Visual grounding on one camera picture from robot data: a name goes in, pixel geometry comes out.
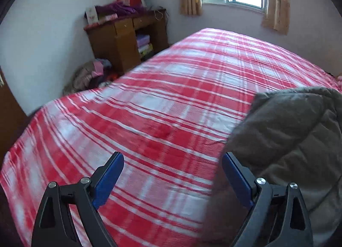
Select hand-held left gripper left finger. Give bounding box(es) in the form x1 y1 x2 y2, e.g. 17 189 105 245
31 151 125 247

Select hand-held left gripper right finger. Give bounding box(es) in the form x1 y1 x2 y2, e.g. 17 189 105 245
222 152 314 247

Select grey padded jacket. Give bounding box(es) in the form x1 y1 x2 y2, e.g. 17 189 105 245
206 87 342 247

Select pile of clothes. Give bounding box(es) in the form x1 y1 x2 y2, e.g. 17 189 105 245
63 58 119 95

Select red plaid bed sheet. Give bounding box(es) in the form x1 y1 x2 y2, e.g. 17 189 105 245
0 28 338 247

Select wooden door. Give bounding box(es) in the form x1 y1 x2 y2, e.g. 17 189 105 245
0 66 28 166

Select books in desk shelf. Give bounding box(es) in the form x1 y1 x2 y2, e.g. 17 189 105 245
136 34 154 57

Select wooden desk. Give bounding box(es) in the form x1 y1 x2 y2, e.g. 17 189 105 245
84 9 170 77

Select white pink box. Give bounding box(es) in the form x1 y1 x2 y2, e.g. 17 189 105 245
85 7 99 25

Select purple cloth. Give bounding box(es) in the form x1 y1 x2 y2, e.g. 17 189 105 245
95 1 147 18

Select red box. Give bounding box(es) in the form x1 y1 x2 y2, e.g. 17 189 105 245
117 0 143 7

